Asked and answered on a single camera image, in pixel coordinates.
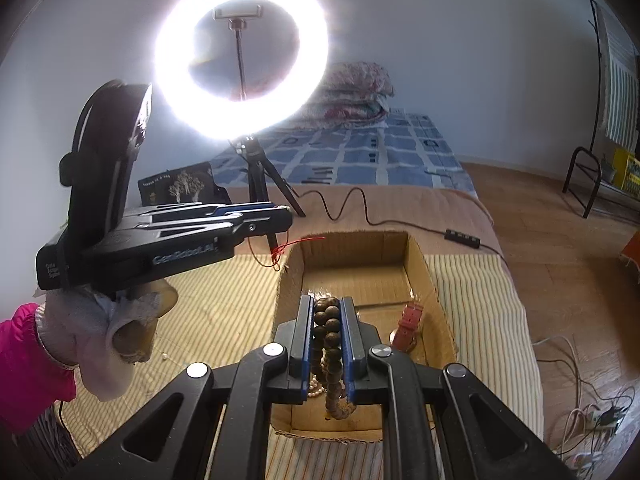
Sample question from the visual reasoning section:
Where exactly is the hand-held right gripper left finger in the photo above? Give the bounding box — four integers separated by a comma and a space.
65, 295, 316, 480

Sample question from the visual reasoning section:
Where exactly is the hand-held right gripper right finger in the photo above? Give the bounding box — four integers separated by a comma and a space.
339, 297, 576, 480

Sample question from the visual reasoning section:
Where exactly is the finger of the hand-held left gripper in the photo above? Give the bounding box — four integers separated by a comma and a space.
159, 206, 294, 251
122, 201, 281, 224

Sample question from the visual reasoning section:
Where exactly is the brown wooden bead necklace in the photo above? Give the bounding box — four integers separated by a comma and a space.
310, 296, 357, 422

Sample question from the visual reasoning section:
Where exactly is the green pendant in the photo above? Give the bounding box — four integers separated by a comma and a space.
270, 236, 327, 268

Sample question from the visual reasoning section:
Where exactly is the brown strap wristwatch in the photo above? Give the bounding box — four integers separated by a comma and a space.
389, 302, 425, 353

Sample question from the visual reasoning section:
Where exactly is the cardboard box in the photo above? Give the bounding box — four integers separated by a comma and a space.
270, 230, 458, 443

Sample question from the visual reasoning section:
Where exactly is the person's left forearm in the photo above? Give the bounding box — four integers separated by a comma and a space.
0, 302, 78, 436

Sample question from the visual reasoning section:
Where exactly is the person's left hand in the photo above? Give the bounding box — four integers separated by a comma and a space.
35, 280, 179, 403

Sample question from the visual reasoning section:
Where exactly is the black printed bag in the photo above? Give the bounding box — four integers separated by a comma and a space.
137, 161, 231, 207

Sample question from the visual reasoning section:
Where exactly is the black tripod stand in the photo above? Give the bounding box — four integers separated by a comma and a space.
227, 17, 307, 253

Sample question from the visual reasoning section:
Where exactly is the yellow striped cloth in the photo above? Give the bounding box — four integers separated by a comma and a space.
60, 252, 546, 480

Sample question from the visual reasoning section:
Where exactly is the brown bedsheet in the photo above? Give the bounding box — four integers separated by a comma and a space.
220, 180, 508, 271

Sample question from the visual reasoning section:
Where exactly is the blue checked blanket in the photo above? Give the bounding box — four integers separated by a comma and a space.
210, 110, 476, 193

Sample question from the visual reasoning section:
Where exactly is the folded floral quilt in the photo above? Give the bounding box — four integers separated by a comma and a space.
300, 61, 395, 123

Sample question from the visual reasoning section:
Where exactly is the phone holder clamp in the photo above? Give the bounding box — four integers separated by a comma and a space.
212, 4, 263, 31

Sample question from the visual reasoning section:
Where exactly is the black metal clothes rack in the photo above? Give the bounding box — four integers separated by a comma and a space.
562, 0, 640, 221

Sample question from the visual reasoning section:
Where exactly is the orange cloth covered furniture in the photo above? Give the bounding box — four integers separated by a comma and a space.
617, 230, 640, 281

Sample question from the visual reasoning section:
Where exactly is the yellow box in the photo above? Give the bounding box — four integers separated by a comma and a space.
612, 147, 640, 191

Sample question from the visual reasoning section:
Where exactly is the striped hanging towel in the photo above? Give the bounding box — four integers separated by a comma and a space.
597, 7, 640, 146

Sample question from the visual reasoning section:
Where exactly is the white ring light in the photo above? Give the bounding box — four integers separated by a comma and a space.
154, 0, 331, 142

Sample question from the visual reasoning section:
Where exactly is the black cable with inline switch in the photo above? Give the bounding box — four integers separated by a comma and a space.
285, 187, 506, 263

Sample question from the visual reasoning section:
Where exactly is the white power strip with cables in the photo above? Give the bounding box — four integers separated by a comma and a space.
532, 335, 636, 466

